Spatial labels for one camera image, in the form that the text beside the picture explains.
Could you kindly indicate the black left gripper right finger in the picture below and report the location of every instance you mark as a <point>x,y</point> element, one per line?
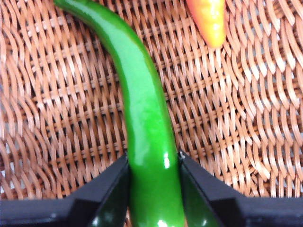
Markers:
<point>236,212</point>

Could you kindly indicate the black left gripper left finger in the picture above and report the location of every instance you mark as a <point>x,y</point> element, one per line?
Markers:
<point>71,212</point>

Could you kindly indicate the long green pepper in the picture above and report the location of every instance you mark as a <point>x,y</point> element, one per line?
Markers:
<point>146,106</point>

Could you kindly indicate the brown woven wicker basket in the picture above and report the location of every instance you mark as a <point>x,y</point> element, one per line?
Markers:
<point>236,106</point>

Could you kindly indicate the orange carrot with green leaves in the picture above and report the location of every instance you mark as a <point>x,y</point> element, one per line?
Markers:
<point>210,21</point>

